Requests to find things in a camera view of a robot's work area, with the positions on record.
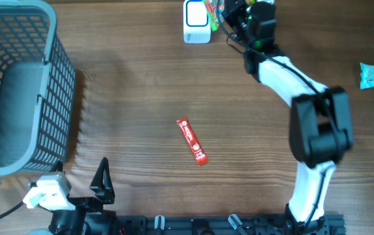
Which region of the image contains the Haribo gummy candy bag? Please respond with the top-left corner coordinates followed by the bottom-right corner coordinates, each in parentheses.
top-left (203, 0), bottom-right (225, 31)

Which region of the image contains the red Nescafe coffee stick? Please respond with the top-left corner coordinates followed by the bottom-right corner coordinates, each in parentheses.
top-left (177, 117), bottom-right (208, 166)

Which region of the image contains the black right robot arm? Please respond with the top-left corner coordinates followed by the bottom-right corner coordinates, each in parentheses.
top-left (215, 1), bottom-right (354, 234)

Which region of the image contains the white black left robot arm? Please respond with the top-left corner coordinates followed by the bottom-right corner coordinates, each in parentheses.
top-left (48, 157), bottom-right (126, 235)

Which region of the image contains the white barcode scanner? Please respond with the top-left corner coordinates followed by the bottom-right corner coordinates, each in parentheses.
top-left (183, 0), bottom-right (211, 44)

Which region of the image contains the grey plastic shopping basket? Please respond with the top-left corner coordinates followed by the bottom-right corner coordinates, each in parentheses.
top-left (0, 1), bottom-right (76, 176)

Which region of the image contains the black aluminium mounting rail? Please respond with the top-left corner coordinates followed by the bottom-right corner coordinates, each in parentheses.
top-left (116, 214), bottom-right (347, 235)

